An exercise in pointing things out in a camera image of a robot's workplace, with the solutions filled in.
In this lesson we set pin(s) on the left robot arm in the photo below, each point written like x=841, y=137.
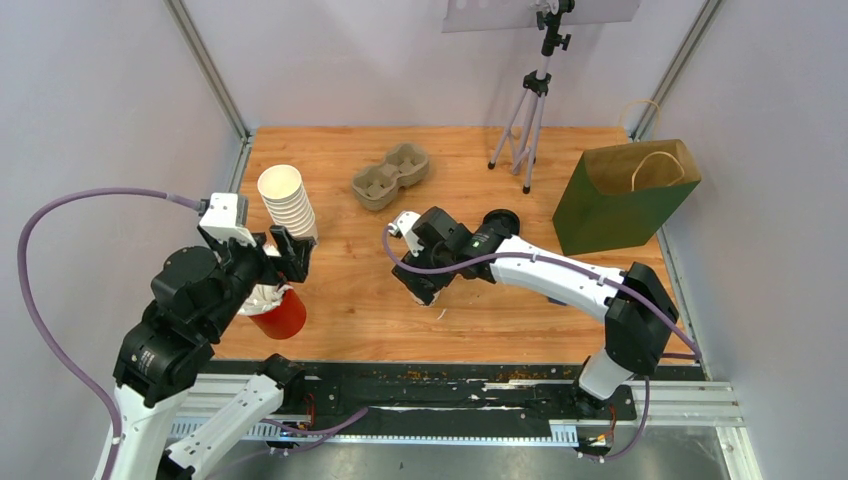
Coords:
x=197, y=294

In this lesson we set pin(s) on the camera tripod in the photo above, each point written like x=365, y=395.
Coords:
x=523, y=128

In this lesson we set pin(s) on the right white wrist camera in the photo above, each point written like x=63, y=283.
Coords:
x=402, y=227

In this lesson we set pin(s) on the stack of black lids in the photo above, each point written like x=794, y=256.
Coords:
x=503, y=222

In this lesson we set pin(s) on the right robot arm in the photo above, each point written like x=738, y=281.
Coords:
x=634, y=308

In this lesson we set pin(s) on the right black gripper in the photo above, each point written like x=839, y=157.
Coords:
x=410, y=280

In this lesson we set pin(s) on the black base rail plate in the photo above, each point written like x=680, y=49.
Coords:
x=448, y=401

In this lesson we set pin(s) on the cardboard cup carrier tray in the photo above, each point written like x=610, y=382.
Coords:
x=378, y=185

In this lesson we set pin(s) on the stack of white paper cups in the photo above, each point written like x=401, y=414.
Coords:
x=284, y=195

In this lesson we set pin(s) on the white paper coffee cup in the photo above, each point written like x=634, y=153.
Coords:
x=421, y=302

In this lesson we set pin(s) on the red cup holder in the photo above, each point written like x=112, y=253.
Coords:
x=284, y=320

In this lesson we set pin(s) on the green paper bag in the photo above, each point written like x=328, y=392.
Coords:
x=619, y=196

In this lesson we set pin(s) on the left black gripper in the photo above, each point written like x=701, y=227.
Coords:
x=292, y=263

